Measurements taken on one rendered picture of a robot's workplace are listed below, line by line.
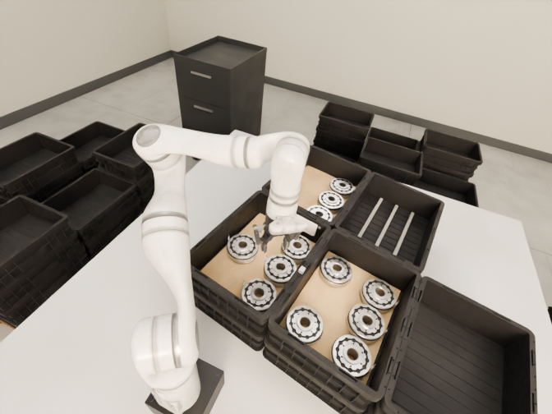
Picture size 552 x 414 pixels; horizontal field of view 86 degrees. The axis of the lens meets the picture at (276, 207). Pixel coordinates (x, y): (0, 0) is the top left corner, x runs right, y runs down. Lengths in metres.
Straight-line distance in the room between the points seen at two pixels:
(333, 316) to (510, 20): 3.48
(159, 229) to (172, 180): 0.15
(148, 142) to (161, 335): 0.39
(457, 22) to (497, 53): 0.52
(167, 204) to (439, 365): 0.81
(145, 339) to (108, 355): 0.50
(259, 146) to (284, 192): 0.11
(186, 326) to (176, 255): 0.13
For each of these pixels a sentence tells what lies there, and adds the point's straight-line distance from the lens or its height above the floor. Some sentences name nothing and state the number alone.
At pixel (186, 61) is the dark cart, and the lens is 2.34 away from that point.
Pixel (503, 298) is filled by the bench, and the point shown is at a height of 0.70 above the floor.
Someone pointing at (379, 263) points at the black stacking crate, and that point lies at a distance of 1.01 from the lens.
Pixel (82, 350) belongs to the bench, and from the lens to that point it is 1.09.
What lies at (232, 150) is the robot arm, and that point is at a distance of 0.63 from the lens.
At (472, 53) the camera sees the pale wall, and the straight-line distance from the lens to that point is 3.97.
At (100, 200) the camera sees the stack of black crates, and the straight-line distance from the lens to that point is 1.96.
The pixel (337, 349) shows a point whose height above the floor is 0.86.
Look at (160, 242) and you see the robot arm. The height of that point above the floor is 1.18.
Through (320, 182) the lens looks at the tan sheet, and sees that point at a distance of 1.32.
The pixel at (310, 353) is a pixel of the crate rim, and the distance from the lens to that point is 0.76.
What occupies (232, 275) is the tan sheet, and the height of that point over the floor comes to 0.83.
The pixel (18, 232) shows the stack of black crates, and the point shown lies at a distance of 1.80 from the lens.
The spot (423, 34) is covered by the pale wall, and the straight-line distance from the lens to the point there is 3.90.
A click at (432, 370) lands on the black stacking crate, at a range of 0.99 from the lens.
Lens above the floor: 1.64
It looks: 44 degrees down
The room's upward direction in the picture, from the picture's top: 9 degrees clockwise
